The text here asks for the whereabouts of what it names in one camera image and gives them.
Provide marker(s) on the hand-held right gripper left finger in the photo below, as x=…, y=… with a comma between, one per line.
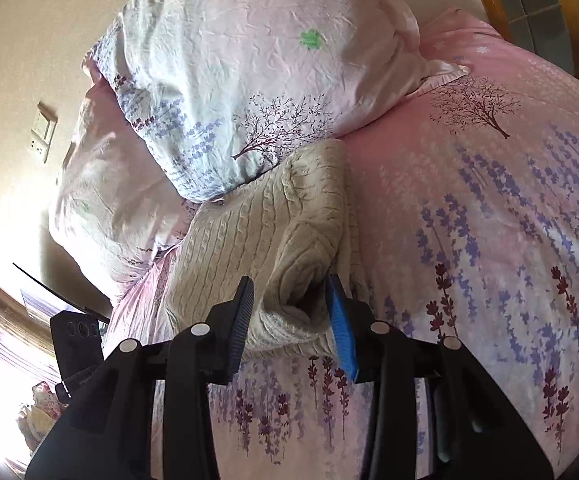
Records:
x=237, y=330

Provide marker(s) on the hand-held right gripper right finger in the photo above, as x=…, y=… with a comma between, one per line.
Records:
x=342, y=330

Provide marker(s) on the black flat panel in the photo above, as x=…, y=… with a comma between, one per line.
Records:
x=59, y=292

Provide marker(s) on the floral cloth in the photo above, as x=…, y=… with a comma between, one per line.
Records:
x=39, y=415

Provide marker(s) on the pale pink crinkled pillow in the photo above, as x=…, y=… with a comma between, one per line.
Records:
x=114, y=195

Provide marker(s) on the pink lavender print bed sheet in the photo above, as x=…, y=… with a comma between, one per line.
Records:
x=469, y=210

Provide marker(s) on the pink pillow with tree print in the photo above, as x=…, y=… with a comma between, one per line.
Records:
x=249, y=60

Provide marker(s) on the wooden door with glass panes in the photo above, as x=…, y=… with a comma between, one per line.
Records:
x=534, y=0

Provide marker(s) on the white wall socket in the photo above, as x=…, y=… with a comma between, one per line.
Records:
x=39, y=146

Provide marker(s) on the white wall switch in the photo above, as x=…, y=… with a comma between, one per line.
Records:
x=47, y=117

